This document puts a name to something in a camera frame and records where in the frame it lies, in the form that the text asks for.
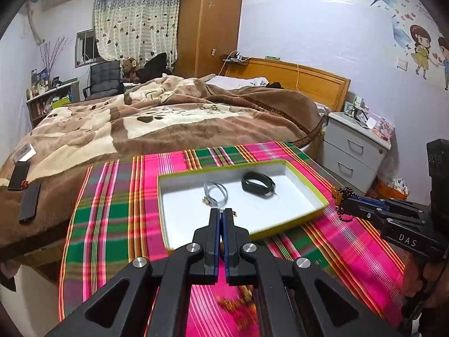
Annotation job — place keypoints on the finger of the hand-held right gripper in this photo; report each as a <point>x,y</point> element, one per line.
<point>368,202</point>
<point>403,235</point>

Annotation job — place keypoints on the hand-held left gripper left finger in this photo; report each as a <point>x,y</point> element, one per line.
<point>214,231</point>

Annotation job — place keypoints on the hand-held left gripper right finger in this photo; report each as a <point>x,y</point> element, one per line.
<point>227,252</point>

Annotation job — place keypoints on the white tray yellow-green rim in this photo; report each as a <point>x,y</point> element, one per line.
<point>273,214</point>

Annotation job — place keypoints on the orange box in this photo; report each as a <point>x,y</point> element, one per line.
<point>391,191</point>

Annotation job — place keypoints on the grey nightstand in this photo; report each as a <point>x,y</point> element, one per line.
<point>350,147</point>

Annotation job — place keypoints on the black smart band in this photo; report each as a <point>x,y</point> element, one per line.
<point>256,191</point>

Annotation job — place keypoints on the small boxes on nightstand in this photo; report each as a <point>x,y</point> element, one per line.
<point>356,107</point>

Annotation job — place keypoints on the pink green plaid cloth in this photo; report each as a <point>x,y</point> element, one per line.
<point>115,217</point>

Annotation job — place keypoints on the brown cream blanket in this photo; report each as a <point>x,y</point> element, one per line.
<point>175,123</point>

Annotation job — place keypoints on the wooden bed headboard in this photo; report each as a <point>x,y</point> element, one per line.
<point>315,84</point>

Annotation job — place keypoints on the white pillow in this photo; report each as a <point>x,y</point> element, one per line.
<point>231,81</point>

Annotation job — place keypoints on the power strip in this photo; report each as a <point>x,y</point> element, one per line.
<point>236,58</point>

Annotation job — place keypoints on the black clothing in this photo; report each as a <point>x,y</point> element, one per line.
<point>154,66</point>

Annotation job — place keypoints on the brown teddy bear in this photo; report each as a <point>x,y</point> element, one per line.
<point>129,68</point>

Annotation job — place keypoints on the black smartphone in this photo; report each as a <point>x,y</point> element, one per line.
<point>29,203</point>
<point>19,175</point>

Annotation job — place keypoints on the black office chair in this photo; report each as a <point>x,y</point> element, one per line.
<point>105,75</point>

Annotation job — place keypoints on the small white box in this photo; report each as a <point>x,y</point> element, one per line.
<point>24,152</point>

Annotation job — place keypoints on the wooden wardrobe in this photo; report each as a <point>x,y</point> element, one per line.
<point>210,24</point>

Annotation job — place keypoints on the white shelf unit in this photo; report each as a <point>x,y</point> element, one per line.
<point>42,107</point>

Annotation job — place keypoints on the patterned curtain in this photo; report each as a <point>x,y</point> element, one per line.
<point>136,24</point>

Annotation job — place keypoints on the window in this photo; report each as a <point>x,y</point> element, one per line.
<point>86,47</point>

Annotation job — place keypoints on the dried branches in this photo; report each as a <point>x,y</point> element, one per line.
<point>52,59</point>

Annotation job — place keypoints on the white wall outlet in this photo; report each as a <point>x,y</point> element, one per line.
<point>402,64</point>

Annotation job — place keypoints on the cartoon children wall sticker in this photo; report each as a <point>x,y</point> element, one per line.
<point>421,49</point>

